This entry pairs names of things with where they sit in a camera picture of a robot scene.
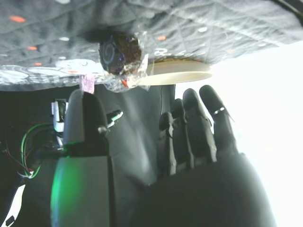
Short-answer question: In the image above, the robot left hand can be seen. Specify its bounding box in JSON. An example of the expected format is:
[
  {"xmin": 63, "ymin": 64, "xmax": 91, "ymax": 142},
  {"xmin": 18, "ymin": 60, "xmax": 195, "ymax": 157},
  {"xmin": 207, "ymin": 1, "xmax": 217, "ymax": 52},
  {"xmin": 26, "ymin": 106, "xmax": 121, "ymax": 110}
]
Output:
[{"xmin": 50, "ymin": 84, "xmax": 278, "ymax": 227}]

